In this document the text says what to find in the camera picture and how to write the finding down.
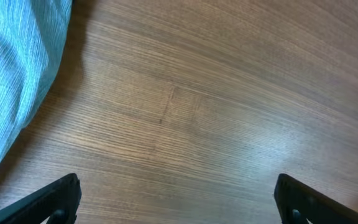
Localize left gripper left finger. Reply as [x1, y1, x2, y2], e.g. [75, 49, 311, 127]
[0, 173, 81, 224]

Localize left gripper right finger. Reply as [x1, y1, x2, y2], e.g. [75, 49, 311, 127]
[274, 174, 358, 224]

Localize light blue denim shorts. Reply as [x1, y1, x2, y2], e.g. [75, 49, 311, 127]
[0, 0, 73, 163]

